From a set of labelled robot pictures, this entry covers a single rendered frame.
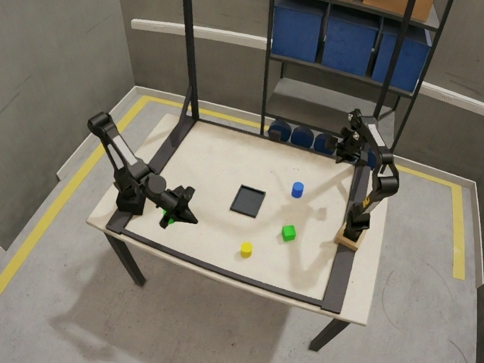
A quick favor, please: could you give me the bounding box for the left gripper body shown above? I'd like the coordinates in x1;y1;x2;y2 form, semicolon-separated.
325;134;368;167

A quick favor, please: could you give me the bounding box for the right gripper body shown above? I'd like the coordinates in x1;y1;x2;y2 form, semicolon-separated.
154;186;196;229

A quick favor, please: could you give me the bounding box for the blue cylinder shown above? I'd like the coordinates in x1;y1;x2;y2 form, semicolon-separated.
291;182;304;199

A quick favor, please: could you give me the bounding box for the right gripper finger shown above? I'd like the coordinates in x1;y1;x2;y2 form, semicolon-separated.
179;204;199;223
173;212;197;224

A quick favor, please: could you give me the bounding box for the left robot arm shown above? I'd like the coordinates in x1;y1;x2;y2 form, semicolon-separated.
340;109;399;243

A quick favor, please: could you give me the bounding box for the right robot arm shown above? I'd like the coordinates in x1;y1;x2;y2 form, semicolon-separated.
87;112;167;203

